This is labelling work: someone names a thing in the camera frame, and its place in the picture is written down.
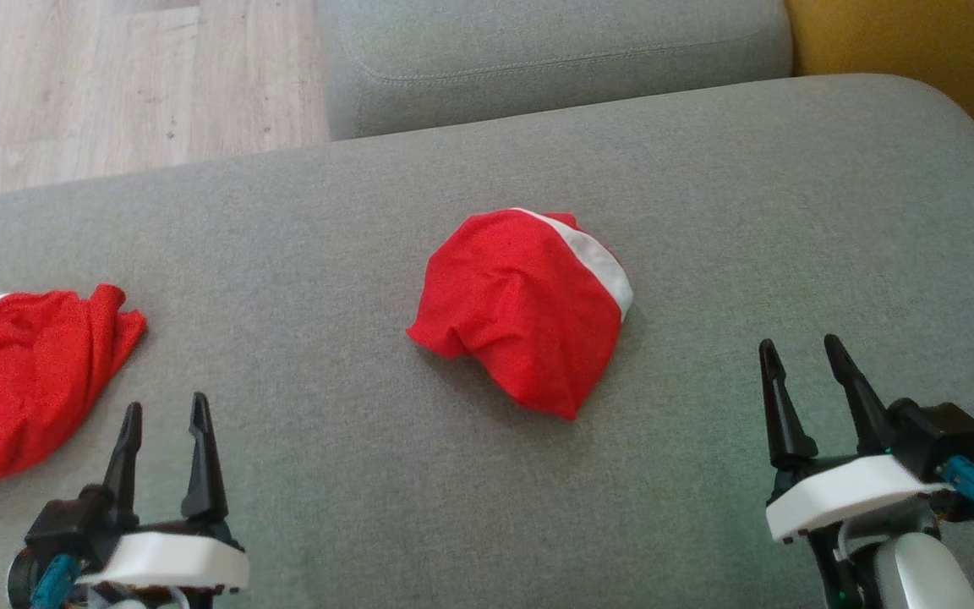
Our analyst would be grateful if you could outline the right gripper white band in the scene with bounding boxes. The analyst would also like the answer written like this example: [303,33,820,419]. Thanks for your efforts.
[758,333,955,609]

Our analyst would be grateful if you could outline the red shirt white sleeves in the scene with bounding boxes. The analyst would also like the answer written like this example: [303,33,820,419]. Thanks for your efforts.
[0,283,148,487]

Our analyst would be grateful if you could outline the grey sofa ottoman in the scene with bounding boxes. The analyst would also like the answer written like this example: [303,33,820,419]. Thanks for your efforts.
[0,73,974,609]

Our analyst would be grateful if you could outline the large grey sofa seat cushion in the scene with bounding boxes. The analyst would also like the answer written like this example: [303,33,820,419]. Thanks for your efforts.
[316,0,795,141]

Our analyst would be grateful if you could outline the large yellow sofa back cushion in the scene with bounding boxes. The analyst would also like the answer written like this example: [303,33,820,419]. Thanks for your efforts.
[783,0,974,134]

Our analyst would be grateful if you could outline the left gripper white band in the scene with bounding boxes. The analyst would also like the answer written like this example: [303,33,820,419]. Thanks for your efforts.
[73,391,250,609]

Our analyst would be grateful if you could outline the red shorts white trim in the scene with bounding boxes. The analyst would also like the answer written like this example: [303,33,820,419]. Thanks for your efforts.
[406,207,634,421]

